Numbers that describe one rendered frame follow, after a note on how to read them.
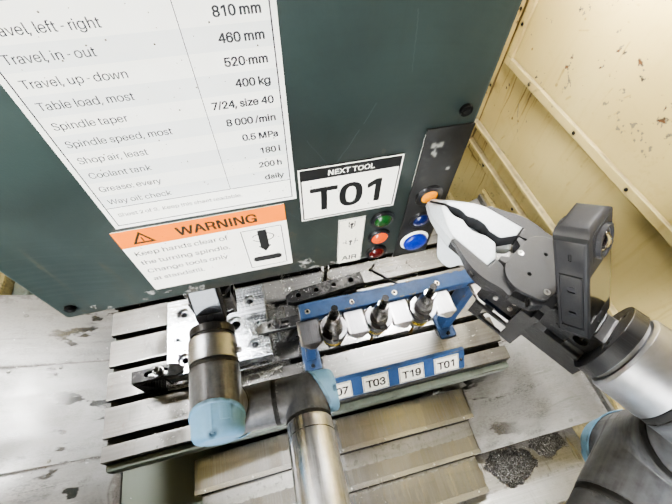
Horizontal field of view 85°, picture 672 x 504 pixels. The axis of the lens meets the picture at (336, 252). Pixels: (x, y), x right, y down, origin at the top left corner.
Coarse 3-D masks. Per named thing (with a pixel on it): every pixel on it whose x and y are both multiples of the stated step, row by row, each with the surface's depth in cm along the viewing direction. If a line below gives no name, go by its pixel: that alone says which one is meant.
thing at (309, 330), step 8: (304, 320) 86; (312, 320) 86; (304, 328) 85; (312, 328) 85; (304, 336) 84; (312, 336) 84; (320, 336) 84; (304, 344) 83; (312, 344) 83; (320, 344) 83
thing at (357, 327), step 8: (344, 312) 87; (352, 312) 87; (360, 312) 87; (352, 320) 86; (360, 320) 86; (352, 328) 85; (360, 328) 85; (368, 328) 85; (352, 336) 84; (360, 336) 84
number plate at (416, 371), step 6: (408, 366) 106; (414, 366) 107; (420, 366) 107; (402, 372) 107; (408, 372) 107; (414, 372) 107; (420, 372) 108; (402, 378) 107; (408, 378) 108; (414, 378) 108
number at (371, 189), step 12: (348, 180) 34; (360, 180) 34; (372, 180) 35; (384, 180) 35; (348, 192) 35; (360, 192) 36; (372, 192) 36; (384, 192) 37; (348, 204) 37; (360, 204) 37; (372, 204) 38
